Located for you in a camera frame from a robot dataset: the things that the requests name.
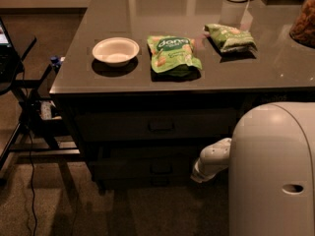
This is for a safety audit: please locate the laptop on side stand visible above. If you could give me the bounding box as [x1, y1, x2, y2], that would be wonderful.
[0, 18, 23, 85]

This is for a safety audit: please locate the green snack bag front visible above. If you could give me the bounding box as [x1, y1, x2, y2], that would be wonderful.
[147, 35, 202, 77]

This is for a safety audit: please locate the blue bottle cap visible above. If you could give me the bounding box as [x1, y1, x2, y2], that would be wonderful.
[50, 56, 62, 66]

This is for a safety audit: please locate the black side stand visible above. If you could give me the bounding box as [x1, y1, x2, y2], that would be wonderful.
[0, 36, 77, 169]

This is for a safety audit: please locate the white paper bowl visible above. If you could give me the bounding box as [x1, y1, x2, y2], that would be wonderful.
[93, 37, 140, 67]

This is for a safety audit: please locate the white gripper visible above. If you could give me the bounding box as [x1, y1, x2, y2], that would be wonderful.
[191, 158, 218, 183]

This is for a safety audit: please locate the green snack bag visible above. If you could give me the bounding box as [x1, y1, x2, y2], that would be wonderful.
[147, 35, 202, 77]
[204, 24, 257, 53]

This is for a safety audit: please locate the dark cabinet with glossy top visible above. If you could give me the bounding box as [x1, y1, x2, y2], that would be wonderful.
[50, 0, 314, 189]

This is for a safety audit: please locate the dark drawer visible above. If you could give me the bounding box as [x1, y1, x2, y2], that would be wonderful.
[96, 176, 194, 190]
[89, 147, 200, 180]
[75, 109, 236, 142]

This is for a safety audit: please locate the black cable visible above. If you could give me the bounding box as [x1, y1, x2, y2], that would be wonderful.
[19, 61, 39, 236]

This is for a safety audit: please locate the dark bottom drawer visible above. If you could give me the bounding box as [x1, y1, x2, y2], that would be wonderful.
[96, 176, 194, 190]

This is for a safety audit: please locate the green snack bag rear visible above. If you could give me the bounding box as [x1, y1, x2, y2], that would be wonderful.
[204, 24, 257, 53]

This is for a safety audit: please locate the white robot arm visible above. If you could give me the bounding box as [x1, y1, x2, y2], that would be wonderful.
[191, 102, 315, 236]

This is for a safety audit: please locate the dark top drawer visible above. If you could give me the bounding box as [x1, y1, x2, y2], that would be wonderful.
[75, 109, 236, 142]

